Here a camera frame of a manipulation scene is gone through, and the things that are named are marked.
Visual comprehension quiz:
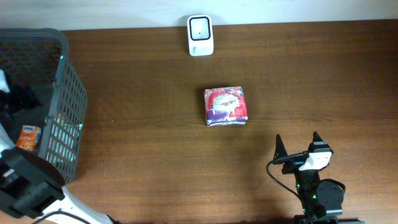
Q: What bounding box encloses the red purple pad package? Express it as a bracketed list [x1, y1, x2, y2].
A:
[204, 86, 248, 127]

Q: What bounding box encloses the orange Kleenex tissue pack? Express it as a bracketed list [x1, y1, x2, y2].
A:
[16, 125, 42, 151]

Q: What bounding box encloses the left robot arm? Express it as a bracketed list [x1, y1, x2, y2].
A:
[1, 127, 118, 223]

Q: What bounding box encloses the grey plastic mesh basket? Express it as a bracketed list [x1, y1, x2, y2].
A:
[1, 29, 88, 184]

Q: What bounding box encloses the teal Kleenex tissue pack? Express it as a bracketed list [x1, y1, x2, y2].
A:
[49, 114, 83, 162]

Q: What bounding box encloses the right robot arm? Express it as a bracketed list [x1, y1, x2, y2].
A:
[266, 132, 362, 224]

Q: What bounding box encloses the white barcode scanner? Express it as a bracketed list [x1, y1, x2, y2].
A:
[187, 15, 214, 57]

